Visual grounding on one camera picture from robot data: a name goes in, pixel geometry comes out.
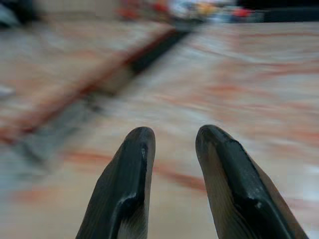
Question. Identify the marble table with red edge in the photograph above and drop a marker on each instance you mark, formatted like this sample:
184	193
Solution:
236	79

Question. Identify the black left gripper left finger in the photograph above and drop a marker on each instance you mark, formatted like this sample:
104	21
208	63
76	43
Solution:
127	179

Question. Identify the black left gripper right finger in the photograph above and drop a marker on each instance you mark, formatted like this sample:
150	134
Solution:
239	189

